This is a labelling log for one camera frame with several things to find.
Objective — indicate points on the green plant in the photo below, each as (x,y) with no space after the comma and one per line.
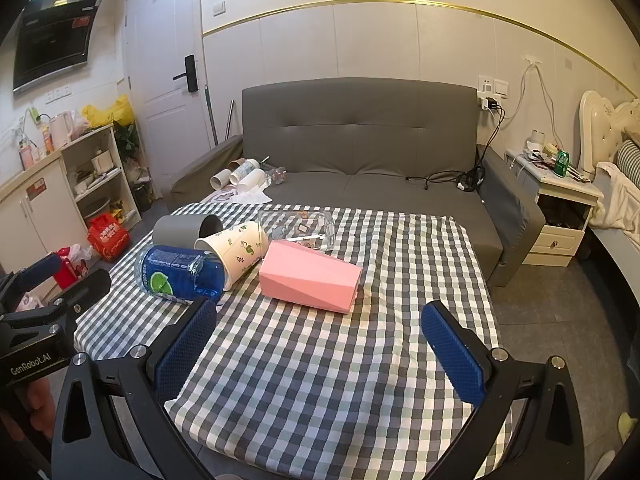
(126,140)

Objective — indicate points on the red and white plastic bag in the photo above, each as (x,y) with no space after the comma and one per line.
(70,262)

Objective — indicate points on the grey sofa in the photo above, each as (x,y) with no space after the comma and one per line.
(375,130)

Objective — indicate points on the black range hood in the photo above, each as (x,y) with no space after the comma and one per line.
(50,45)

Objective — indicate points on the white kitchen wall socket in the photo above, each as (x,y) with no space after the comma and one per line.
(58,94)

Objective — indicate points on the black trash bin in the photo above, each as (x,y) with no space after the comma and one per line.
(142,197)

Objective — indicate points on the clear glass container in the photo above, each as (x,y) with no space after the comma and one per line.
(300,227)

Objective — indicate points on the green drink can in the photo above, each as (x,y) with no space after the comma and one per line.
(563,164)

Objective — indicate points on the blue labelled clear cup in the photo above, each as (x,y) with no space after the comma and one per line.
(172,272)

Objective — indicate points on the cream bed headboard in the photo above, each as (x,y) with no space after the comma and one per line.
(597,125)

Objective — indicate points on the white door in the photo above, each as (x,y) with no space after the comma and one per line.
(160,60)

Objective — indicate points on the orange bottle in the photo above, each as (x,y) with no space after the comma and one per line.
(47,141)

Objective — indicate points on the white blanket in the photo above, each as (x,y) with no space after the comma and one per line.
(617,200)

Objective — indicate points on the yellow plastic bag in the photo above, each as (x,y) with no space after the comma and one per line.
(107,110)

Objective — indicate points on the wall socket with chargers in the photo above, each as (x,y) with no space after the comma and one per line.
(492,91)

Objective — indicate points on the pink electric kettle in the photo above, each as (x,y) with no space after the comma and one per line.
(61,131)

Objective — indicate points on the yellow slipper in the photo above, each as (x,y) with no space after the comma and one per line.
(627,430)

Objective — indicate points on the red shopping bag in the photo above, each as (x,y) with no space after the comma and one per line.
(107,237)

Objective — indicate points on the white floral paper cup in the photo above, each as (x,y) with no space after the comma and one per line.
(235,255)

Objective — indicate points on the white tissue paper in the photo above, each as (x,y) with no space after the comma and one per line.
(245,196)

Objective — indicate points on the white plastic cup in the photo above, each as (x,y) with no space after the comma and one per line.
(250,181)
(220,180)

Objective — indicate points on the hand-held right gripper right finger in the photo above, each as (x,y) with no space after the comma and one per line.
(456,360)

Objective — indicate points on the white kitchen counter cabinet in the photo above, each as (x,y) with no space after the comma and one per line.
(30,210)

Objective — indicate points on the striped pillow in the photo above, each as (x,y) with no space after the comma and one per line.
(629,160)

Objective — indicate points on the grey cup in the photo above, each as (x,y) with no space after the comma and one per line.
(177,230)

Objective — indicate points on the person's left hand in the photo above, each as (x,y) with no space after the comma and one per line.
(37,407)

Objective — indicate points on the cream open shelf unit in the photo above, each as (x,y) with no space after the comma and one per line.
(107,180)

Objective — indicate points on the red bottle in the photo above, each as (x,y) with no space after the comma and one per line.
(25,156)

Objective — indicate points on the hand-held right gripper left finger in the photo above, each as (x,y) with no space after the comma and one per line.
(184,352)

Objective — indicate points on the grey checked tablecloth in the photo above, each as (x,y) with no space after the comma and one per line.
(325,360)

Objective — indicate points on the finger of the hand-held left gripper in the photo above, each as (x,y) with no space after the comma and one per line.
(37,271)
(85,286)

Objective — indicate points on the paper cups on sofa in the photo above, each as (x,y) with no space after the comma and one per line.
(244,169)

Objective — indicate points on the cream bedside table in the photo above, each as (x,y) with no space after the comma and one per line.
(562,200)

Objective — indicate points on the pink faceted cup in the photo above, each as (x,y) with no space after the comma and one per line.
(307,277)

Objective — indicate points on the metal pole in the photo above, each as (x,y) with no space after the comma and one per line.
(229,120)

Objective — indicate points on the white light switch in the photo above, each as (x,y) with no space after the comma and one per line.
(218,8)

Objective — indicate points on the clear plastic bottle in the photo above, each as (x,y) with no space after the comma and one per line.
(275,176)

